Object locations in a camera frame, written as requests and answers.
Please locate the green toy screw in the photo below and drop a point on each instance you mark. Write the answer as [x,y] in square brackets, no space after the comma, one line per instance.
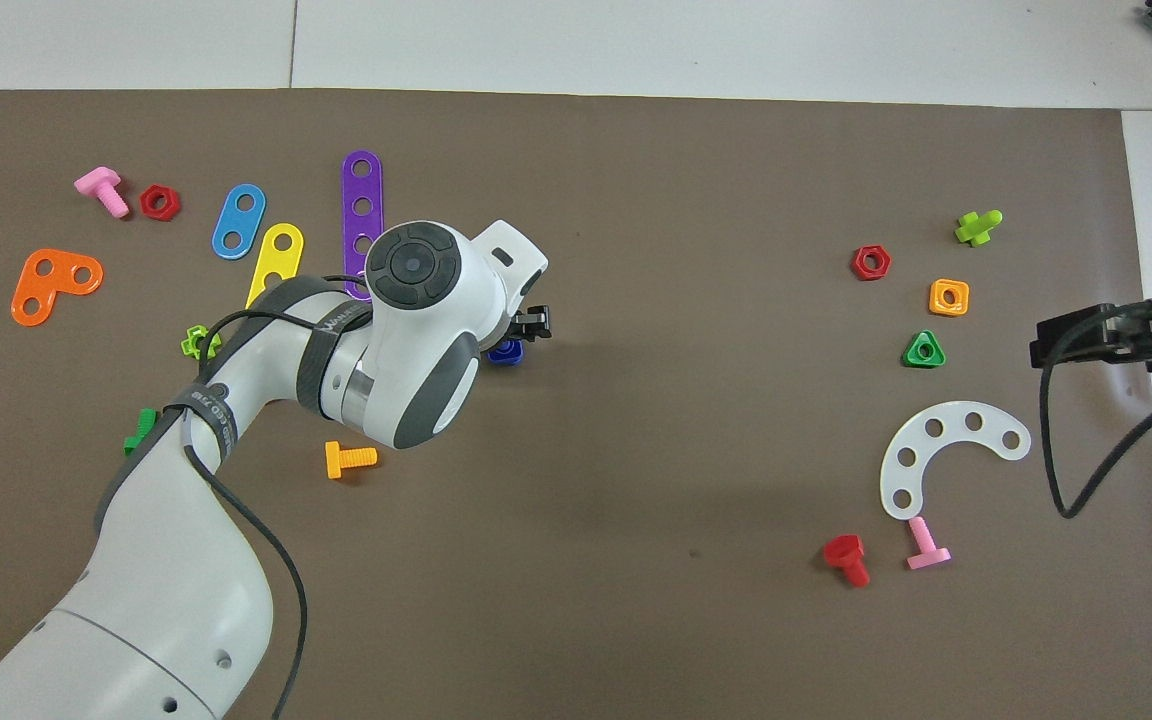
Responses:
[141,425]

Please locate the orange toy screw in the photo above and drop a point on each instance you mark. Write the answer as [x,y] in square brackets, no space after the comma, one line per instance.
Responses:
[346,460]

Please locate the blue two-hole strip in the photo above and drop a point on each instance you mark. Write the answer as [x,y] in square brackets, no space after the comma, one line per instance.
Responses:
[239,222]

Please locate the brown table mat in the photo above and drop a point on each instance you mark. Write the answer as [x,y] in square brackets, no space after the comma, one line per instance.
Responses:
[686,300]

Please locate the red hexagon toy nut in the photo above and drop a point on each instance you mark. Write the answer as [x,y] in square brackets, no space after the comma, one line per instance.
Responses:
[148,203]
[858,263]

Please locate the yellow three-hole strip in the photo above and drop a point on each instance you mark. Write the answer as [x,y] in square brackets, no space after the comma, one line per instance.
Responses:
[279,260]

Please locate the orange square toy nut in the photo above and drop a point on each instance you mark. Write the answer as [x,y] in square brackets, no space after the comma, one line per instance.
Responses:
[935,305]

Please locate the lime green cross nut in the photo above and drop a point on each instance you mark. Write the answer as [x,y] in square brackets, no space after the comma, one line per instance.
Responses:
[188,345]

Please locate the orange three-hole heart plate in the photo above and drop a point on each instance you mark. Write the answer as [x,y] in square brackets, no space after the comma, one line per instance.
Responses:
[61,285]

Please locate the white curved five-hole plate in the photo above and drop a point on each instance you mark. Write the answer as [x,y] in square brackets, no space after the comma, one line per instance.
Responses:
[954,418]

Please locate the large pink toy screw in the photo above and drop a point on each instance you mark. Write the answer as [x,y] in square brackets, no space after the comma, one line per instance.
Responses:
[96,183]

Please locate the blue square toy nut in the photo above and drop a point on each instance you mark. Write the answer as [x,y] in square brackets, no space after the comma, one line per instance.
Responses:
[506,355]

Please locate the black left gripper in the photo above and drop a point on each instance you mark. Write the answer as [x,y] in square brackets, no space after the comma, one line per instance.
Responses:
[533,323]

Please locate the red toy screw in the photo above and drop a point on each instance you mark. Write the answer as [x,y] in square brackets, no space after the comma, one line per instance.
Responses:
[844,550]

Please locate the lime green cross screw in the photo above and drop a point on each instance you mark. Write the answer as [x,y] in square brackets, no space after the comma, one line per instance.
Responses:
[976,230]

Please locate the green triangle toy nut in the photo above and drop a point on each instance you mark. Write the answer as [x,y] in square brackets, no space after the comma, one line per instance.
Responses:
[911,360]

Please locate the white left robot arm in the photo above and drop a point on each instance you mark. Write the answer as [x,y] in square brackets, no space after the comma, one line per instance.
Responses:
[166,560]

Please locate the small pink toy screw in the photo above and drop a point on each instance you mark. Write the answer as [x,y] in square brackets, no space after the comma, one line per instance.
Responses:
[926,550]

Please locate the purple four-hole strip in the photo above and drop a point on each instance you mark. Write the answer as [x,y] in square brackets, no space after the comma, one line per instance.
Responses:
[363,190]

